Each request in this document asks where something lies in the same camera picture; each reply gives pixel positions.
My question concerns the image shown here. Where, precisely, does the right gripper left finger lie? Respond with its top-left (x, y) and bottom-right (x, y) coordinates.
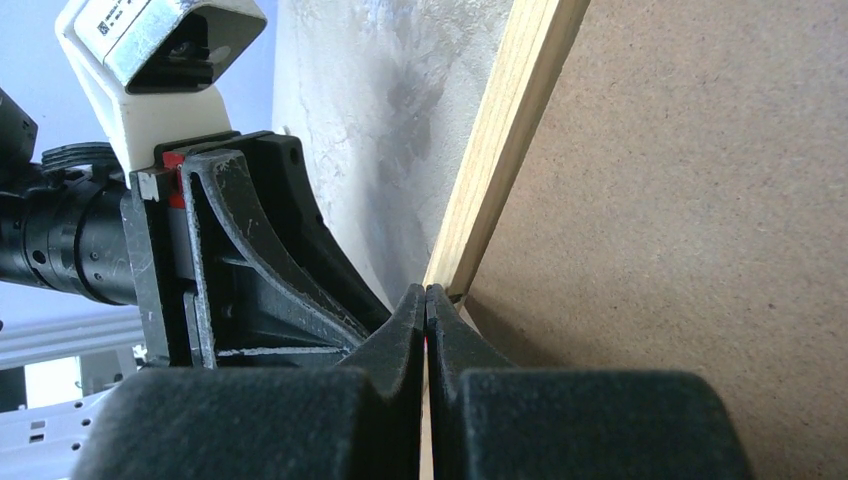
top-left (72, 284), bottom-right (425, 479)

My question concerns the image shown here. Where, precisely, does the brown backing board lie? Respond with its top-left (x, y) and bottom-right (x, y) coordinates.
top-left (466, 1), bottom-right (847, 479)

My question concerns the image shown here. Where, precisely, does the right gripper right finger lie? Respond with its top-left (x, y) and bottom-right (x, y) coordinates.
top-left (426, 285), bottom-right (753, 479)

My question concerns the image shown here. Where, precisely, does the wooden picture frame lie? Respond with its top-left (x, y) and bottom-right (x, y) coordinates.
top-left (423, 0), bottom-right (589, 303)

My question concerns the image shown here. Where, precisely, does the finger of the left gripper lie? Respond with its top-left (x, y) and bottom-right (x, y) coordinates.
top-left (245, 132), bottom-right (390, 332)

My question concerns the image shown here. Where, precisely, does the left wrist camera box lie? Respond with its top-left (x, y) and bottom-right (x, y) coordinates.
top-left (55, 0), bottom-right (267, 175)

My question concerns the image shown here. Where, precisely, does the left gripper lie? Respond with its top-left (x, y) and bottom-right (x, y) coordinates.
top-left (1, 142), bottom-right (369, 368)

